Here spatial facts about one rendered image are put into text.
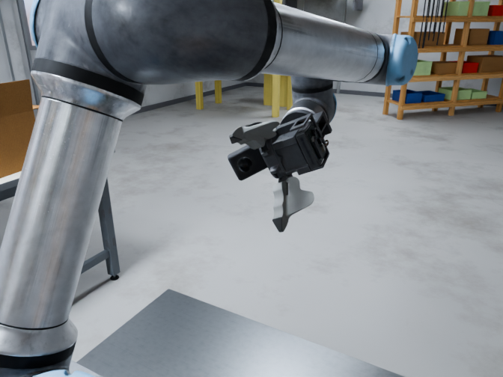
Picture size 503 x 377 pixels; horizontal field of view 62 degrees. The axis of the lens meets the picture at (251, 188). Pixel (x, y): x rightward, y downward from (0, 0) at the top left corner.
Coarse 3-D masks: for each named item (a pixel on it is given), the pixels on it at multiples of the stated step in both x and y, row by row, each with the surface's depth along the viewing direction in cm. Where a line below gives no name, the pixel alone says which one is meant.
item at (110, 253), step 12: (0, 180) 169; (12, 180) 170; (0, 192) 171; (12, 192) 176; (108, 192) 221; (108, 204) 223; (108, 216) 224; (108, 228) 226; (108, 240) 228; (108, 252) 231; (84, 264) 218; (96, 264) 224; (108, 264) 235
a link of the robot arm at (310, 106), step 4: (296, 104) 72; (300, 104) 71; (304, 104) 71; (308, 104) 71; (312, 104) 72; (316, 104) 72; (292, 108) 71; (296, 108) 70; (300, 108) 70; (304, 108) 70; (308, 108) 70; (312, 108) 70; (316, 108) 71; (320, 108) 72; (288, 112) 71; (312, 112) 69; (316, 112) 70; (284, 116) 71
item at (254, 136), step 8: (272, 120) 55; (240, 128) 56; (248, 128) 56; (256, 128) 55; (264, 128) 56; (272, 128) 57; (232, 136) 53; (240, 136) 55; (248, 136) 57; (256, 136) 58; (264, 136) 59; (272, 136) 60; (240, 144) 57; (248, 144) 59; (256, 144) 59; (264, 144) 60
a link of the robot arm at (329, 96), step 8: (296, 96) 76; (304, 96) 74; (312, 96) 74; (320, 96) 74; (328, 96) 75; (320, 104) 73; (328, 104) 75; (336, 104) 80; (328, 112) 74; (328, 120) 74
